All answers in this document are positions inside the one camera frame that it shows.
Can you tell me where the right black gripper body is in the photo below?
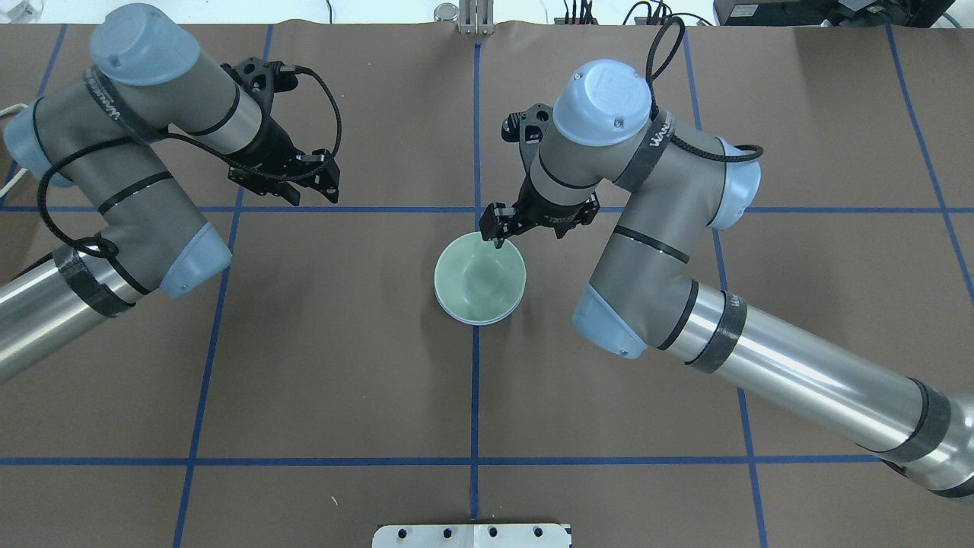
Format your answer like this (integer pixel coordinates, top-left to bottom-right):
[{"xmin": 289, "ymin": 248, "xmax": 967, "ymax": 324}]
[{"xmin": 497, "ymin": 174, "xmax": 600, "ymax": 239}]

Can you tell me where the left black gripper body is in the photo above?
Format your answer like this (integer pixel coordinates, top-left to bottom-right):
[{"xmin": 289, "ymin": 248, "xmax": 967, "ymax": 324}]
[{"xmin": 228, "ymin": 120, "xmax": 335, "ymax": 196}]

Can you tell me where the green bowl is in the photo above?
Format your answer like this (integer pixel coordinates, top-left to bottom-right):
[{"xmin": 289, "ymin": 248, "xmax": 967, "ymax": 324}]
[{"xmin": 434, "ymin": 232, "xmax": 527, "ymax": 303}]

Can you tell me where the blue bowl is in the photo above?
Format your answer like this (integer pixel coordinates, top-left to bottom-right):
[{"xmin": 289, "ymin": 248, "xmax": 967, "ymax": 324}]
[{"xmin": 438, "ymin": 301, "xmax": 521, "ymax": 327}]

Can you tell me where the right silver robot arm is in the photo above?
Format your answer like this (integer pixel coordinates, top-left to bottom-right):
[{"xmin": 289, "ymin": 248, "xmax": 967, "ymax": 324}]
[{"xmin": 479, "ymin": 59, "xmax": 972, "ymax": 505}]

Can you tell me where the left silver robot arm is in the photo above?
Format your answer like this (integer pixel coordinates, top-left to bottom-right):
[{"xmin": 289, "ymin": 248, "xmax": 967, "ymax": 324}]
[{"xmin": 1, "ymin": 3, "xmax": 340, "ymax": 381}]

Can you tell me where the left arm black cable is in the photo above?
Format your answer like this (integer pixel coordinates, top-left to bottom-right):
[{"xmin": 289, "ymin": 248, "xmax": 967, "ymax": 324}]
[{"xmin": 37, "ymin": 65, "xmax": 345, "ymax": 260}]

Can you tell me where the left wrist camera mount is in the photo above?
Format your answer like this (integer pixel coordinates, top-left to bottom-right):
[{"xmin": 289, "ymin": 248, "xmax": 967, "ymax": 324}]
[{"xmin": 223, "ymin": 58, "xmax": 298, "ymax": 110}]

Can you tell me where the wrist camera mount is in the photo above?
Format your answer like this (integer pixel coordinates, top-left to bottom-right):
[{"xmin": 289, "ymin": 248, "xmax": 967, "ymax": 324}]
[
  {"xmin": 223, "ymin": 58, "xmax": 298, "ymax": 110},
  {"xmin": 501, "ymin": 104, "xmax": 553, "ymax": 173}
]

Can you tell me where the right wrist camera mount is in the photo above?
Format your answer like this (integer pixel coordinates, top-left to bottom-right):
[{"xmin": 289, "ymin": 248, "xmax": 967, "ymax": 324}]
[{"xmin": 501, "ymin": 104, "xmax": 553, "ymax": 173}]

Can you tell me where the aluminium frame post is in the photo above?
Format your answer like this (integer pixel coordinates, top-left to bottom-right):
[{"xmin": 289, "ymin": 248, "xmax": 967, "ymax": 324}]
[{"xmin": 434, "ymin": 0, "xmax": 496, "ymax": 36}]

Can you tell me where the white power cable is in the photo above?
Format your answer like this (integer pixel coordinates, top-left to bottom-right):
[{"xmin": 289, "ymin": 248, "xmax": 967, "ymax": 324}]
[{"xmin": 0, "ymin": 103, "xmax": 31, "ymax": 200}]

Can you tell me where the white pedestal column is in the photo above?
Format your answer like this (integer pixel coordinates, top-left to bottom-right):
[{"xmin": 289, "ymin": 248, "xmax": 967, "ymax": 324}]
[{"xmin": 371, "ymin": 523, "xmax": 574, "ymax": 547}]

